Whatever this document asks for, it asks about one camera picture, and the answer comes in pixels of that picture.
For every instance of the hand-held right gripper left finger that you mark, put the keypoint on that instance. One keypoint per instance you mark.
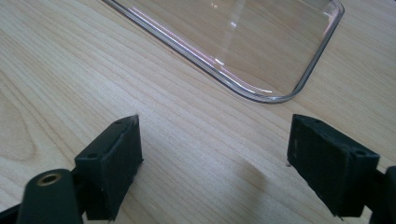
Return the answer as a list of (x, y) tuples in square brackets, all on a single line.
[(109, 165)]

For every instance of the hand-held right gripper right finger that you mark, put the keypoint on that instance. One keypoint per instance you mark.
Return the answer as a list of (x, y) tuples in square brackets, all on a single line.
[(330, 168)]

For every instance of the clear plastic tray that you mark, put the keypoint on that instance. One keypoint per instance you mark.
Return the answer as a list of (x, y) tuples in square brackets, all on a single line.
[(249, 46)]

